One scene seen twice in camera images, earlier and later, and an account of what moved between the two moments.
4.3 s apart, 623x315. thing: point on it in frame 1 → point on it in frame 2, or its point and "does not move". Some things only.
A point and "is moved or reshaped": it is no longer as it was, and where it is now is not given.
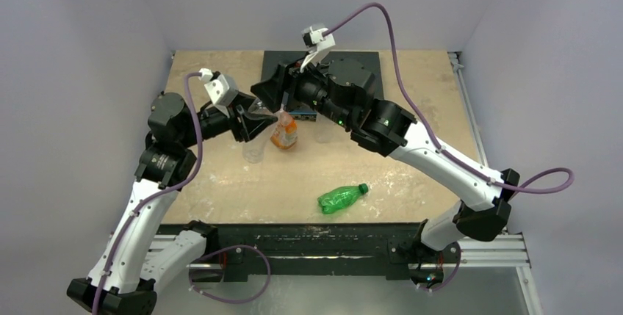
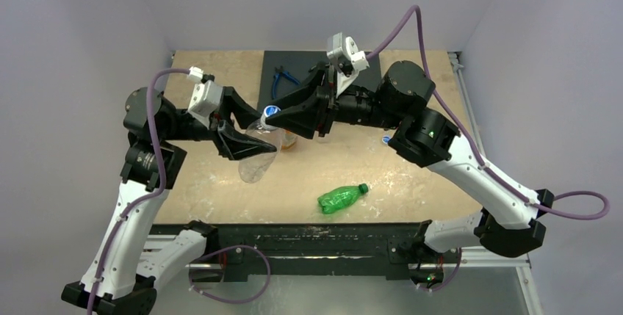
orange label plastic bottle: [285, 134] does not move
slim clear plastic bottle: [253, 148] is moved or reshaped
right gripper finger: [272, 89] → [314, 117]
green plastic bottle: [341, 197] does not move
